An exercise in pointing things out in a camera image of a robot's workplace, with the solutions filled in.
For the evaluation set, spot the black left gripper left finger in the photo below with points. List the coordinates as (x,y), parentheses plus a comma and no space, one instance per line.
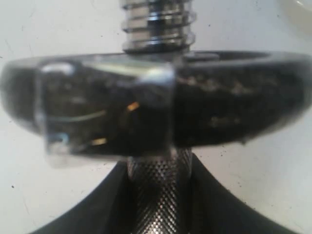
(106,210)

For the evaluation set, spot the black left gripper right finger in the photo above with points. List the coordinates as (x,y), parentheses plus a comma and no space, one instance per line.
(215,210)

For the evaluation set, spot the chrome dumbbell bar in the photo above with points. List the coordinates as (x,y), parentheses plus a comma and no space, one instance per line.
(161,186)

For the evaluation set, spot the black plate on right end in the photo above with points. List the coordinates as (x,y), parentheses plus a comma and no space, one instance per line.
(115,106)

